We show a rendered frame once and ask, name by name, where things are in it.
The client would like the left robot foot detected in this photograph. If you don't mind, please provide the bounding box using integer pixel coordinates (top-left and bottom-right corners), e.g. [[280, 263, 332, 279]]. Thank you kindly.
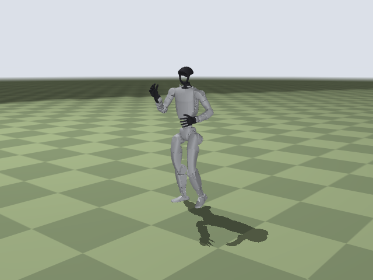
[[195, 194, 207, 208]]

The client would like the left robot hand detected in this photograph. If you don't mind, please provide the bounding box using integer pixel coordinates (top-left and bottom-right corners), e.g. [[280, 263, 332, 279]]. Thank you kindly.
[[180, 114, 197, 128]]

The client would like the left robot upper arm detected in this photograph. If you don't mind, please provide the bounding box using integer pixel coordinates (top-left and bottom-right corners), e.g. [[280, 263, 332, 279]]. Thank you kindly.
[[193, 89, 212, 112]]

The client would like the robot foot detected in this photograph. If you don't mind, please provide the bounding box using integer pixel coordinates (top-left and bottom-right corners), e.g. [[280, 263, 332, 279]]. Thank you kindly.
[[195, 194, 207, 208], [171, 195, 189, 202]]

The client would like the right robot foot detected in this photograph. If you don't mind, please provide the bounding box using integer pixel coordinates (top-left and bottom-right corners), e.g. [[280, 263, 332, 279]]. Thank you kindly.
[[171, 195, 189, 202]]

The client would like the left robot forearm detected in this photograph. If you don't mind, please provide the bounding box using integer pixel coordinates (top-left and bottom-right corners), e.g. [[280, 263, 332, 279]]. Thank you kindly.
[[196, 109, 213, 123]]

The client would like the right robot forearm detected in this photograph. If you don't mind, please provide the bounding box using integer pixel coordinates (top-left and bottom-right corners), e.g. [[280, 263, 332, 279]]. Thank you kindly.
[[156, 97, 164, 111]]

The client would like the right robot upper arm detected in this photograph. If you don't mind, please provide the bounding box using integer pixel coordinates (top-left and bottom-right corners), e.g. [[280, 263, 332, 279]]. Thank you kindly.
[[159, 88, 176, 113]]

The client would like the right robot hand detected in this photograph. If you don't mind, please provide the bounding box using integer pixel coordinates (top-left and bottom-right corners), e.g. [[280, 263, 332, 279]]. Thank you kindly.
[[149, 83, 161, 103]]

